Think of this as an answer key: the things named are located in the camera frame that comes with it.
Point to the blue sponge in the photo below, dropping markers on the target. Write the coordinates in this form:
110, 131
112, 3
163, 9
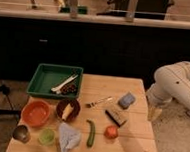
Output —
126, 100

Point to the yellow item in bowl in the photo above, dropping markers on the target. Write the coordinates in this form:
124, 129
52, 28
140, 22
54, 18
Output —
68, 110

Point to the black tripod stand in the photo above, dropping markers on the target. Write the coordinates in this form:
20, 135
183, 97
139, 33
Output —
6, 107

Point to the red tomato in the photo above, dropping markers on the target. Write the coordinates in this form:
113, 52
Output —
111, 132

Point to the green pepper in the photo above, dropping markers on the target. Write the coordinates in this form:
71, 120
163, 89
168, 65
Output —
90, 140

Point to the green plastic tray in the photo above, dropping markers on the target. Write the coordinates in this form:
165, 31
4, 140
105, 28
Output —
48, 76

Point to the black scrub brush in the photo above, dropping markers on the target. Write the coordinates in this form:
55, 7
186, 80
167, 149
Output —
116, 116

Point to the red bowl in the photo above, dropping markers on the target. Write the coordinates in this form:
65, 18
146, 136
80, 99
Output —
36, 113

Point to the dark brown bowl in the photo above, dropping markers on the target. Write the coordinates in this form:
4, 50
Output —
62, 105

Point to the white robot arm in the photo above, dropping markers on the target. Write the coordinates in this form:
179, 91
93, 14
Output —
170, 81

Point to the light blue cloth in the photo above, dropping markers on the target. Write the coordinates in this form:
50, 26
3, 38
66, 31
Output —
69, 137

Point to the white plastic spoon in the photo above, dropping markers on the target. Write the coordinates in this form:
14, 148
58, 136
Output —
58, 88

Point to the small green cup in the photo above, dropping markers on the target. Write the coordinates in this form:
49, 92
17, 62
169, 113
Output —
46, 137

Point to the dark brown item in tray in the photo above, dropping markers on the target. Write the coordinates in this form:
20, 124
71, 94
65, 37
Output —
70, 87

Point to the metal cup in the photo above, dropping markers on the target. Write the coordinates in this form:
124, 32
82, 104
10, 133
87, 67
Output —
21, 133

